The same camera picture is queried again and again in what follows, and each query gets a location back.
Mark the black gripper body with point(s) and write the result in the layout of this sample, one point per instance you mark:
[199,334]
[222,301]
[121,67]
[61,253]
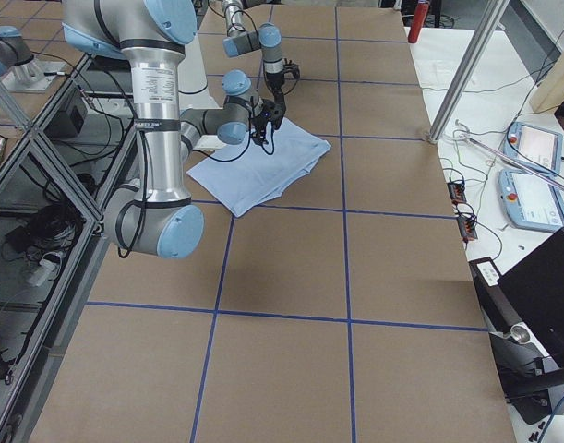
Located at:
[261,123]
[276,89]

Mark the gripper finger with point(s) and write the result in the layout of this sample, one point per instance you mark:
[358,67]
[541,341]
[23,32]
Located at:
[279,113]
[262,137]

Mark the light blue t-shirt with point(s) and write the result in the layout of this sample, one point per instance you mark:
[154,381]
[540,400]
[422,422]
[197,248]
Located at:
[245,175]

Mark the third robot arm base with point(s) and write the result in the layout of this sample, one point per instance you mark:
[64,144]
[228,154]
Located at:
[20,69]

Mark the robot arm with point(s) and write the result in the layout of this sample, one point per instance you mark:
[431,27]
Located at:
[243,37]
[156,215]

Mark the red cylinder bottle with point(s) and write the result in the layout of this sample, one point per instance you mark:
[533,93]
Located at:
[418,21]

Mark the metal reacher grabber tool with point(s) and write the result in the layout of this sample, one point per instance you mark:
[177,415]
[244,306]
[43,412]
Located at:
[554,179]

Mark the orange terminal block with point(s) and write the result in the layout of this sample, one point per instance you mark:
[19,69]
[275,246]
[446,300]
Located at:
[463,211]

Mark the upper teach pendant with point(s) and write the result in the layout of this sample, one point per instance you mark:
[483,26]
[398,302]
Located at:
[534,147]

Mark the teach pendant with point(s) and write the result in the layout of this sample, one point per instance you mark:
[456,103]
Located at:
[530,202]
[534,147]

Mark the lower teach pendant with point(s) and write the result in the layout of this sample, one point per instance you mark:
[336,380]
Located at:
[530,202]

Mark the black monitor on stand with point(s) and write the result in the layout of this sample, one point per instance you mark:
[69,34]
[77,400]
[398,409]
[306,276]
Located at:
[525,309]

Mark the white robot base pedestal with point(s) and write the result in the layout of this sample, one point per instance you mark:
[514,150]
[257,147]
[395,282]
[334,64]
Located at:
[194,98]

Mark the aluminium frame rack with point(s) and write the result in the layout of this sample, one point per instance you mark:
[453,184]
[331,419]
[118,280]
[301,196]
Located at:
[62,153]

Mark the aluminium frame post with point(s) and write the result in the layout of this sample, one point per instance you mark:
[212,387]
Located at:
[478,43]

